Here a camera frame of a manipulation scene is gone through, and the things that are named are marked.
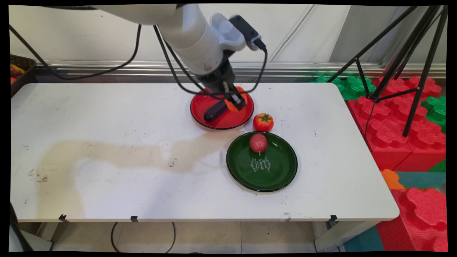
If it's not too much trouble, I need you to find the black tripod stand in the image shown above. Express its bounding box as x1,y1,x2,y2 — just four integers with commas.
326,5,448,138

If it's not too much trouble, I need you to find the red round plate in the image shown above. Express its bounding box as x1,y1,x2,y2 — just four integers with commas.
190,87,255,130

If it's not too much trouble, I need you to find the dark red toy apple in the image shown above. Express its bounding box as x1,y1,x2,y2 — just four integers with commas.
249,133,268,156

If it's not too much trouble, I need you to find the orange foam piece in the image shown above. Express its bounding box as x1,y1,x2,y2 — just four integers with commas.
380,169,406,190

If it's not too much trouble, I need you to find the orange carrot piece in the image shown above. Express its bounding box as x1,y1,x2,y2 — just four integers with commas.
224,86,248,112

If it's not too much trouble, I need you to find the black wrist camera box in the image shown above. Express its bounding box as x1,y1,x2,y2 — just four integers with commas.
228,15,267,51

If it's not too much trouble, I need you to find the aluminium wall rail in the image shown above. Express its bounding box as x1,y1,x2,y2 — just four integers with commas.
35,60,447,80

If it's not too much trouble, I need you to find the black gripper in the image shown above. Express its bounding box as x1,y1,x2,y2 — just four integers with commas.
197,60,247,122

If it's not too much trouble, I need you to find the dark woven basket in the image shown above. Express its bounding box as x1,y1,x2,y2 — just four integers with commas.
10,54,37,97

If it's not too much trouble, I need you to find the black floor cable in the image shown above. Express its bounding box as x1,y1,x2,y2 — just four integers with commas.
110,222,176,253

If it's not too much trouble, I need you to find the green foam block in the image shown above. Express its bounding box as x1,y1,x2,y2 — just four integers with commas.
310,75,377,100
421,96,447,133

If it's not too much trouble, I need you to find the teal foam mat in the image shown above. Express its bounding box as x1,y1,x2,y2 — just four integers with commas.
343,226,385,252
395,171,447,189

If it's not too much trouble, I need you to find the dark green round plate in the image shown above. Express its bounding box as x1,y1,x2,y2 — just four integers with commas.
226,131,298,193

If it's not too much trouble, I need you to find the white table leg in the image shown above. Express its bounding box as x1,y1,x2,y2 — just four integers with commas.
313,221,380,252

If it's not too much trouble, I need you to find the red toy tomato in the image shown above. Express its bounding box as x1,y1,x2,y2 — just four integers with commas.
253,113,274,133

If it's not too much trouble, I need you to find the large red foam block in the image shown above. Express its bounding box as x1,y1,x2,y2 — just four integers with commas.
347,76,447,172

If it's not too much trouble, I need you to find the black camera cable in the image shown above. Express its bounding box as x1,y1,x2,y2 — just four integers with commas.
9,24,268,101

